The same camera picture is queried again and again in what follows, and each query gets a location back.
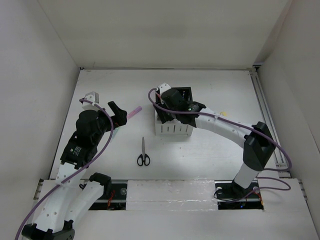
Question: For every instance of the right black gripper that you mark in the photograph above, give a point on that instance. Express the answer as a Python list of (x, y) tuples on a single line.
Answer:
[(163, 116)]

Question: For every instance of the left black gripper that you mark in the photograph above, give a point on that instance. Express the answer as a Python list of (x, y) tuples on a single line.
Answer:
[(120, 117)]

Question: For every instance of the green highlighter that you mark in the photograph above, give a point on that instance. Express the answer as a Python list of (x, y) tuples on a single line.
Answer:
[(115, 131)]

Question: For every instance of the pink highlighter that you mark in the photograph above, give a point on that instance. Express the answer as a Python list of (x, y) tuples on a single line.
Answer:
[(134, 112)]

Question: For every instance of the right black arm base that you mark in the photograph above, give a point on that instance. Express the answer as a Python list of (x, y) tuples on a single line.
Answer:
[(230, 197)]

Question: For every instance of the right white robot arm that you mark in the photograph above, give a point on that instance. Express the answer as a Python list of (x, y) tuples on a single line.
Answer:
[(253, 139)]

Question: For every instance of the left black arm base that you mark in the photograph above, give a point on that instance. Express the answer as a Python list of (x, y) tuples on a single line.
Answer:
[(114, 199)]

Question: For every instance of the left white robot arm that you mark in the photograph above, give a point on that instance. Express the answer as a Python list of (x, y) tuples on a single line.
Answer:
[(66, 203)]

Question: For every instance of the black two-slot pen holder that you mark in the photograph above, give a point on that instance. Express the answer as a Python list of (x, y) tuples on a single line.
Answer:
[(186, 93)]

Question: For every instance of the white two-slot pen holder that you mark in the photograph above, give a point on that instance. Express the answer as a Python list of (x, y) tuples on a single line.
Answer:
[(166, 125)]

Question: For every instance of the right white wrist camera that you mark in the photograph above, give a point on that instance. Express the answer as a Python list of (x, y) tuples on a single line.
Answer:
[(163, 88)]

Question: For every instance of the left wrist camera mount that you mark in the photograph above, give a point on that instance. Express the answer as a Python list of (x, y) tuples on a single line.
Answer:
[(89, 100)]

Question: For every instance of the black handled scissors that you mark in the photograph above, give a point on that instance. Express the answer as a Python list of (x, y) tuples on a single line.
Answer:
[(143, 159)]

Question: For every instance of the aluminium rail right side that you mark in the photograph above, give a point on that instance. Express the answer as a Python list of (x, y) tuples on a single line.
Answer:
[(280, 160)]

